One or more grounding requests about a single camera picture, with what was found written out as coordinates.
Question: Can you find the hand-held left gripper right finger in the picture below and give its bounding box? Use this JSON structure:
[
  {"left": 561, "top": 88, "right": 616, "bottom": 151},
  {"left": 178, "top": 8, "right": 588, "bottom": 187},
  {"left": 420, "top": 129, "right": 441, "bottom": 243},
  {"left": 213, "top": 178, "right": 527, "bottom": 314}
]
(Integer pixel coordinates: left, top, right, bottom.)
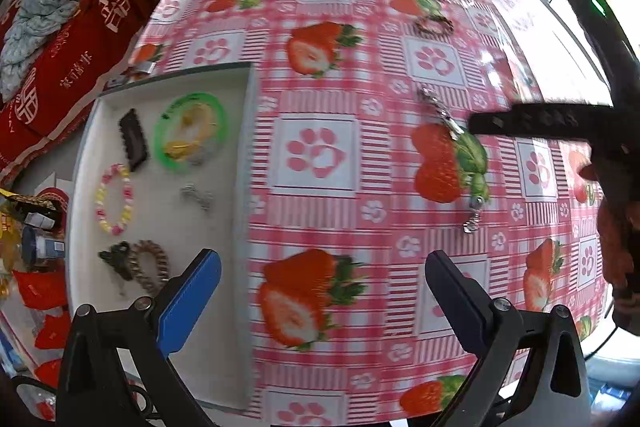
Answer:
[{"left": 425, "top": 250, "right": 593, "bottom": 427}]

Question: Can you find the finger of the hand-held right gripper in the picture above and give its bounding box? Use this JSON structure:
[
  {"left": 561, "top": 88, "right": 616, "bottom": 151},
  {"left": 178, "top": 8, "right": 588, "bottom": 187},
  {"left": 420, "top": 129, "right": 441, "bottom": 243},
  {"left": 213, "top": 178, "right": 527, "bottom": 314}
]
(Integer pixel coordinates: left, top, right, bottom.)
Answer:
[{"left": 470, "top": 104, "right": 615, "bottom": 140}]

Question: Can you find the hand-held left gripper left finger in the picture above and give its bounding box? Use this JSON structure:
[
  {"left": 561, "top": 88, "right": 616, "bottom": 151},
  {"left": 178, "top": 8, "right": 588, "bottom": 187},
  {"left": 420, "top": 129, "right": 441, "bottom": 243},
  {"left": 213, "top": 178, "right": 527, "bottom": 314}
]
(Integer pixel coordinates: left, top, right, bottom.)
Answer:
[{"left": 57, "top": 248, "right": 222, "bottom": 427}]

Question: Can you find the brown spiral hair tie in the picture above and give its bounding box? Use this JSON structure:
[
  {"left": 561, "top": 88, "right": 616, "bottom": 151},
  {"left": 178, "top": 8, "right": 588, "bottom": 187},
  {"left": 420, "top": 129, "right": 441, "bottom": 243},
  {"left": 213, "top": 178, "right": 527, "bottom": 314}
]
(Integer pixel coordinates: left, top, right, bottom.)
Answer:
[{"left": 127, "top": 239, "right": 171, "bottom": 295}]

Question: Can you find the black hair claw clip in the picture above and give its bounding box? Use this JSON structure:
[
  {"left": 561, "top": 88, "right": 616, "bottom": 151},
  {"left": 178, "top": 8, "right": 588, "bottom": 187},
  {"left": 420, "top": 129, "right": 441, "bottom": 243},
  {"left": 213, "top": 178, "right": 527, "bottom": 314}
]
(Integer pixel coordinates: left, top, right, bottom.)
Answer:
[{"left": 97, "top": 242, "right": 136, "bottom": 283}]

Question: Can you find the white tray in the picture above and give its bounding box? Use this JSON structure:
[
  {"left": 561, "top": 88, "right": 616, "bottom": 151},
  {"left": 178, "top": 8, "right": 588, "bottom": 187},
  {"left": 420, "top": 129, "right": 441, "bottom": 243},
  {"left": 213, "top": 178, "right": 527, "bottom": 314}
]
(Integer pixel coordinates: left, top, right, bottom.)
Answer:
[{"left": 65, "top": 62, "right": 261, "bottom": 410}]

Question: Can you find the yellow cord bracelet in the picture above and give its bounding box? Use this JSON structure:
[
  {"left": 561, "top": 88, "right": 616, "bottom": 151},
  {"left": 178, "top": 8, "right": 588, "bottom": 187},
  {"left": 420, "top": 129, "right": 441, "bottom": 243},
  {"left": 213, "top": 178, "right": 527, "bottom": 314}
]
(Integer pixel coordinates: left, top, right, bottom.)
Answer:
[{"left": 165, "top": 104, "right": 218, "bottom": 162}]

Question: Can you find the person's right hand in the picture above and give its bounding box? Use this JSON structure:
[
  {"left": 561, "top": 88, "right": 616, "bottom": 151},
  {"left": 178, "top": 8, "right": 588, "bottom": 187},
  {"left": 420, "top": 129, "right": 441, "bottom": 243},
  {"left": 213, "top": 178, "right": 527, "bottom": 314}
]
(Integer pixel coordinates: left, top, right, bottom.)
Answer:
[{"left": 572, "top": 159, "right": 637, "bottom": 292}]

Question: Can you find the small silver charm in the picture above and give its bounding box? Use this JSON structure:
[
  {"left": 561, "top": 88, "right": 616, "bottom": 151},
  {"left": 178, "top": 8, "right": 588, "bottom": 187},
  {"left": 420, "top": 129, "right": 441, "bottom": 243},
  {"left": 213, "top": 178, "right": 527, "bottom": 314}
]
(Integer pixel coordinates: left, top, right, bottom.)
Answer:
[{"left": 462, "top": 194, "right": 486, "bottom": 235}]

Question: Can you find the red packet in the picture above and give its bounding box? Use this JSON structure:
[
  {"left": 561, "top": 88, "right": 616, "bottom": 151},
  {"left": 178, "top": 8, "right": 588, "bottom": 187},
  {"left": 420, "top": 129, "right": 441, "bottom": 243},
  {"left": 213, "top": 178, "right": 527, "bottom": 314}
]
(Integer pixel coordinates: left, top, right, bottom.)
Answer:
[
  {"left": 35, "top": 312, "right": 73, "bottom": 350},
  {"left": 35, "top": 357, "right": 63, "bottom": 388},
  {"left": 12, "top": 269, "right": 68, "bottom": 310}
]

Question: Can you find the blue white bottle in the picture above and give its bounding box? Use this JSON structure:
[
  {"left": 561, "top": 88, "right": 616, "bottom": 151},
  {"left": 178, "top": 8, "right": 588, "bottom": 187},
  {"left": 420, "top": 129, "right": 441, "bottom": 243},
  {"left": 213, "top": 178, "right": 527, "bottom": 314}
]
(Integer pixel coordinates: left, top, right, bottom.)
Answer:
[{"left": 20, "top": 227, "right": 68, "bottom": 270}]

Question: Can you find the green bangle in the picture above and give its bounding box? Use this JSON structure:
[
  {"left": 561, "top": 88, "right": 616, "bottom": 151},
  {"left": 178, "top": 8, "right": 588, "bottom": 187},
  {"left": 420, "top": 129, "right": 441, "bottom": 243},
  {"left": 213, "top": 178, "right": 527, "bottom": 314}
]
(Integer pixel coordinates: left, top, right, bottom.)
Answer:
[{"left": 152, "top": 92, "right": 228, "bottom": 170}]

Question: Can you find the gold black packet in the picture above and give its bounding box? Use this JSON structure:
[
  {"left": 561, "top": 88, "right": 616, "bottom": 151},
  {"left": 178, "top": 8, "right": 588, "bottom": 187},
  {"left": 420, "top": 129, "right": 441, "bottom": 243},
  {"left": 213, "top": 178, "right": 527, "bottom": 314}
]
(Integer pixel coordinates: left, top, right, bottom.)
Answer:
[{"left": 0, "top": 187, "right": 68, "bottom": 228}]

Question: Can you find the strawberry print tablecloth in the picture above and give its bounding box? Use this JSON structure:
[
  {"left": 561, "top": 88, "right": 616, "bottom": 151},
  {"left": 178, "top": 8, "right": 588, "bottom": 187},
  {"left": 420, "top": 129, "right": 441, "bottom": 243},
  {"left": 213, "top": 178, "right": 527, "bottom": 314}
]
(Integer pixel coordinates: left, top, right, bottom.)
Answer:
[{"left": 100, "top": 0, "right": 608, "bottom": 427}]

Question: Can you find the silver metal clip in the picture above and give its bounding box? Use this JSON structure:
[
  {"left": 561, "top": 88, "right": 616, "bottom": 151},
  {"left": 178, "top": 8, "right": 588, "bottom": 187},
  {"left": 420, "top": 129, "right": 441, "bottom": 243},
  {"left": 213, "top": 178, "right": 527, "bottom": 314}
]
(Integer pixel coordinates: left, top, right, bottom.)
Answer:
[{"left": 127, "top": 61, "right": 157, "bottom": 80}]

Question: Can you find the grey knitted cloth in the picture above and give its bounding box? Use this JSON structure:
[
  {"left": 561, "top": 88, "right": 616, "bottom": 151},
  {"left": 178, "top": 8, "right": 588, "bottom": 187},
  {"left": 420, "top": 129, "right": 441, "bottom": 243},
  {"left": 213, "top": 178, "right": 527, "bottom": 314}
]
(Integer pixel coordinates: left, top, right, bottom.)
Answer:
[{"left": 0, "top": 0, "right": 81, "bottom": 102}]

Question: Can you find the pink yellow bead bracelet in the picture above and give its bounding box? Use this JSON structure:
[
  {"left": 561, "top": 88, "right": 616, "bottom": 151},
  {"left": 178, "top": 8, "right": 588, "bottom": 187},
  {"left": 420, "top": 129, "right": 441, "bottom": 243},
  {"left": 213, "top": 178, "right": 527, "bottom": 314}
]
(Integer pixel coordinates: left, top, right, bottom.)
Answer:
[{"left": 94, "top": 163, "right": 136, "bottom": 237}]

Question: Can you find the brown beaded bracelet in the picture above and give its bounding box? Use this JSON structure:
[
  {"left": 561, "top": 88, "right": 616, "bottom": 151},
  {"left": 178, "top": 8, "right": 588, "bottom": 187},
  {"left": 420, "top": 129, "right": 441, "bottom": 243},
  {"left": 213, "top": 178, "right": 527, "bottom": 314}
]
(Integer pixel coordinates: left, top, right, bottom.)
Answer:
[{"left": 412, "top": 14, "right": 455, "bottom": 36}]

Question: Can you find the black cable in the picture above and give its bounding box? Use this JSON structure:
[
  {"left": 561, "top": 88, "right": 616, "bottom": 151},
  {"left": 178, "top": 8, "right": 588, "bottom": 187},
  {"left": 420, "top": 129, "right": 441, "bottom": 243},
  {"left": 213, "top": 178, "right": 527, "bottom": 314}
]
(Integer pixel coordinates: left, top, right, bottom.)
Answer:
[{"left": 582, "top": 297, "right": 621, "bottom": 358}]

